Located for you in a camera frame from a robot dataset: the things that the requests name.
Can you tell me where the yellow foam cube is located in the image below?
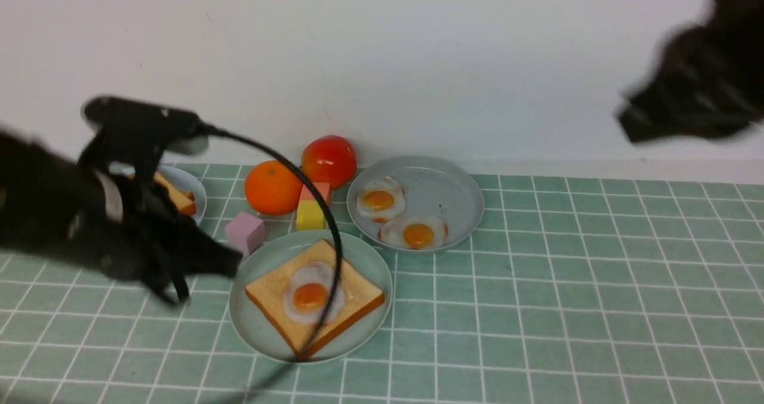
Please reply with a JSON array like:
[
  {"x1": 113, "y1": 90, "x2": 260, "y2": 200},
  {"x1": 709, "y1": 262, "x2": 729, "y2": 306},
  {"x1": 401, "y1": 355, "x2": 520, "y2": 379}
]
[{"x1": 295, "y1": 199, "x2": 326, "y2": 231}]

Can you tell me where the green centre plate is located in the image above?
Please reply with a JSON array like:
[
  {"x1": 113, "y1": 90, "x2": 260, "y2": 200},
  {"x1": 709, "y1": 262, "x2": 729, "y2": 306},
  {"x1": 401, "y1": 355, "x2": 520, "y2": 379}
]
[{"x1": 229, "y1": 230, "x2": 394, "y2": 364}]

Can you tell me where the grey egg plate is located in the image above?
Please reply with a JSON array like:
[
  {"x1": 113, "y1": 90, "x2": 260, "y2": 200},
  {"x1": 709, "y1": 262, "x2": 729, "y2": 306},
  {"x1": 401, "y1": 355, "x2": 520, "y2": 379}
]
[{"x1": 346, "y1": 156, "x2": 485, "y2": 254}]

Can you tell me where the red tomato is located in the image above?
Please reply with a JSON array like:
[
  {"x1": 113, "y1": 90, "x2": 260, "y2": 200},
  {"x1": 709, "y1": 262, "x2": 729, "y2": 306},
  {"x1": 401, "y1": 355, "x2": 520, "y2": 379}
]
[{"x1": 301, "y1": 135, "x2": 358, "y2": 191}]

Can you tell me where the fried egg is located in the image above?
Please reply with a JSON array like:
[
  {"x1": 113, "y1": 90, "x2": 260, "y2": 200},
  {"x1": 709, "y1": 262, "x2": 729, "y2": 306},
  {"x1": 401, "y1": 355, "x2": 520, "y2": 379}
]
[
  {"x1": 377, "y1": 215, "x2": 448, "y2": 250},
  {"x1": 356, "y1": 177, "x2": 406, "y2": 223},
  {"x1": 283, "y1": 261, "x2": 335, "y2": 325}
]

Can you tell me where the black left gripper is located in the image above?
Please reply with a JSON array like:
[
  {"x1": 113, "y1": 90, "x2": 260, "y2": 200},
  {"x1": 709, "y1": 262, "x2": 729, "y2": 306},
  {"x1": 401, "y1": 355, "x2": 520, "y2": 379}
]
[{"x1": 60, "y1": 165, "x2": 244, "y2": 306}]

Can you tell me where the orange fruit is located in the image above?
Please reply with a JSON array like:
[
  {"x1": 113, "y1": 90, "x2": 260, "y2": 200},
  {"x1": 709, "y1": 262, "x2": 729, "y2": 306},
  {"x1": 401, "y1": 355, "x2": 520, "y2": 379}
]
[{"x1": 244, "y1": 160, "x2": 303, "y2": 216}]

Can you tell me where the pink foam cube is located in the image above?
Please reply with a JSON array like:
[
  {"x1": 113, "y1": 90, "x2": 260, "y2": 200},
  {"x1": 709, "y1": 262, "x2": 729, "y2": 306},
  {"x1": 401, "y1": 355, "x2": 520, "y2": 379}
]
[{"x1": 224, "y1": 212, "x2": 266, "y2": 257}]

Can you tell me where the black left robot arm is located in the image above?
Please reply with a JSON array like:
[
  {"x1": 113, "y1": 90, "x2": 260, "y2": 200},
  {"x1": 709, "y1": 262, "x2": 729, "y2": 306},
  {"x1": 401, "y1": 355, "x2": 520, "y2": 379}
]
[{"x1": 1, "y1": 131, "x2": 243, "y2": 306}]

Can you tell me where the light blue bread plate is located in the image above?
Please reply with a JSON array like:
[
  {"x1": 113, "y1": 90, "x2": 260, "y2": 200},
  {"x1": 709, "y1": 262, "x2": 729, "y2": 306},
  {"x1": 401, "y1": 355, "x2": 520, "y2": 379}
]
[{"x1": 115, "y1": 165, "x2": 207, "y2": 225}]

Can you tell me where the salmon foam cube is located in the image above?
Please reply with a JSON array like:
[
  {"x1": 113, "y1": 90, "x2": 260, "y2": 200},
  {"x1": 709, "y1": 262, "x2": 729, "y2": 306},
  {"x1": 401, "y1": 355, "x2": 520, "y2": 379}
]
[{"x1": 300, "y1": 181, "x2": 332, "y2": 211}]

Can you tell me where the toast slice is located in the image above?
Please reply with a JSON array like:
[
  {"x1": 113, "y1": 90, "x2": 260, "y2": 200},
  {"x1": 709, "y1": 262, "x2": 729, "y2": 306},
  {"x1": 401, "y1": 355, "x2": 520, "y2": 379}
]
[
  {"x1": 155, "y1": 172, "x2": 197, "y2": 217},
  {"x1": 245, "y1": 239, "x2": 386, "y2": 360}
]

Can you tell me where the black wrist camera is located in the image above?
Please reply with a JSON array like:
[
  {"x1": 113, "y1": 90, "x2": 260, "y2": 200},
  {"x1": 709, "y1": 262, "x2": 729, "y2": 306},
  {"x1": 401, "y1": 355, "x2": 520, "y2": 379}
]
[{"x1": 78, "y1": 95, "x2": 209, "y2": 184}]

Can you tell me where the black camera cable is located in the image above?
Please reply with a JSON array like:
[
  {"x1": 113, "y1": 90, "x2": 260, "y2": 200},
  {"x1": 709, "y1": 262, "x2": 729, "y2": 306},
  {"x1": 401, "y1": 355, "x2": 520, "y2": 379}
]
[{"x1": 197, "y1": 124, "x2": 344, "y2": 404}]

